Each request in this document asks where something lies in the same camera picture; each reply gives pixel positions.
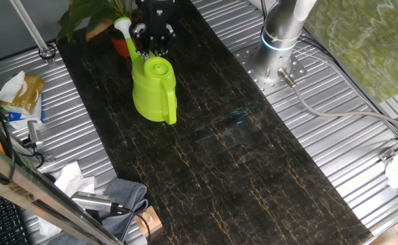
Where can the orange flower pot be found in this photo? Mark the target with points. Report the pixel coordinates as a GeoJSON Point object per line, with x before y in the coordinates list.
{"type": "Point", "coordinates": [120, 47]}

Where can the metal frame bar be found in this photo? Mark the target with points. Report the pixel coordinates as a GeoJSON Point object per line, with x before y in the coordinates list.
{"type": "Point", "coordinates": [32, 190]}

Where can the black computer mouse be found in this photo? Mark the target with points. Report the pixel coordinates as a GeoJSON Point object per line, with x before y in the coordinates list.
{"type": "Point", "coordinates": [49, 177]}

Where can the yellow tissue packet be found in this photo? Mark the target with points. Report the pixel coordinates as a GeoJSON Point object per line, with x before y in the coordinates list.
{"type": "Point", "coordinates": [28, 93]}

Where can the white tissue sheet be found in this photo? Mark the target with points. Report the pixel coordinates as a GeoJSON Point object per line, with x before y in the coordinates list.
{"type": "Point", "coordinates": [11, 87]}

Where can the lime green watering can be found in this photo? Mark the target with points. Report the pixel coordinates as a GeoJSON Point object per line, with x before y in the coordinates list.
{"type": "Point", "coordinates": [154, 92]}

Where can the grey towel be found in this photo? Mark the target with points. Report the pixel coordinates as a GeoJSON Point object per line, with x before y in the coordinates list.
{"type": "Point", "coordinates": [127, 194]}

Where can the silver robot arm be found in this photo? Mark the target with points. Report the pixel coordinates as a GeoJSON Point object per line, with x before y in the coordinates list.
{"type": "Point", "coordinates": [277, 34]}

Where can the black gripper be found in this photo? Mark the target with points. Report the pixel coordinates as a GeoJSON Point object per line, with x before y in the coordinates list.
{"type": "Point", "coordinates": [158, 17]}

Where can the small silver camera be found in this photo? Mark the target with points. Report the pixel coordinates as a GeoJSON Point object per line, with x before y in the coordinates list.
{"type": "Point", "coordinates": [34, 133]}

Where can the silver tripod pole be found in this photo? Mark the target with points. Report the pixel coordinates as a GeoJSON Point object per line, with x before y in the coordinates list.
{"type": "Point", "coordinates": [32, 28]}

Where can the blue white package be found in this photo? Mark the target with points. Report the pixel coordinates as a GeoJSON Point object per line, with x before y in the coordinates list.
{"type": "Point", "coordinates": [25, 119]}

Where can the anthurium plant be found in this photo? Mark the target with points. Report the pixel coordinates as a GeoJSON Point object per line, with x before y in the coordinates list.
{"type": "Point", "coordinates": [79, 13]}

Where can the crumpled white tissue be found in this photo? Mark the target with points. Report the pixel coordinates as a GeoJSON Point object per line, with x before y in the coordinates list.
{"type": "Point", "coordinates": [49, 226]}

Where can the wooden block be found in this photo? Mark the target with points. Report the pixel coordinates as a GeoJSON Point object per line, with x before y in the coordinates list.
{"type": "Point", "coordinates": [151, 221]}

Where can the white tissue paper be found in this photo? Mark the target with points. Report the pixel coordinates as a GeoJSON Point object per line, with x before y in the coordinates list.
{"type": "Point", "coordinates": [73, 180]}

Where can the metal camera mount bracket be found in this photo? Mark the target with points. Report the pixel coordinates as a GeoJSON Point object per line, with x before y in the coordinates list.
{"type": "Point", "coordinates": [50, 158]}

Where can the silver vented camera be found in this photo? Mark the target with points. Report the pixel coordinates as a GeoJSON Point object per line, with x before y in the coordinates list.
{"type": "Point", "coordinates": [90, 200]}

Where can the black marble pattern mat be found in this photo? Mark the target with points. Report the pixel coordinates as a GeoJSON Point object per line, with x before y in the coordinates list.
{"type": "Point", "coordinates": [236, 153]}

